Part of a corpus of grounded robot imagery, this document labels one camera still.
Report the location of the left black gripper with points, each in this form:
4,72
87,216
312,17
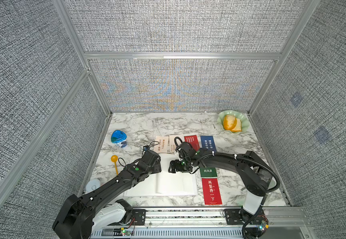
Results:
157,166

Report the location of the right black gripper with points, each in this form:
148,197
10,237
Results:
176,169

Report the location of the white photo album book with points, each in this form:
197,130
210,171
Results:
165,183

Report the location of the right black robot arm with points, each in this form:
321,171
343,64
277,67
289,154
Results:
258,177

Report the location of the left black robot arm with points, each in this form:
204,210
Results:
76,218

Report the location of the green card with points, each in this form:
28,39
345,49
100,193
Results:
208,172

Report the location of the dark red card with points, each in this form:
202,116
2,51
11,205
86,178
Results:
193,140

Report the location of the yellow spoon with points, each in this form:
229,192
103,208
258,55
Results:
114,159

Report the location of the blue lidded cup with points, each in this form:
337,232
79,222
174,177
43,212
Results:
119,138

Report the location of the blue card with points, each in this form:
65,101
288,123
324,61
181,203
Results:
208,143

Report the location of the large red card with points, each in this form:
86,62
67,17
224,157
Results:
211,191

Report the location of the bread piece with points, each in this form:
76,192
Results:
232,123

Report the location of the green glass plate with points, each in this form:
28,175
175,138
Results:
239,115

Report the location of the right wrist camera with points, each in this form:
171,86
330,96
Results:
186,151

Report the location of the aluminium front rail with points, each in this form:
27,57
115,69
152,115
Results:
209,223

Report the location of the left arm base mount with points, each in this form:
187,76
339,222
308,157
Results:
118,215

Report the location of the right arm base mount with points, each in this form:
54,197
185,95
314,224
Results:
253,226

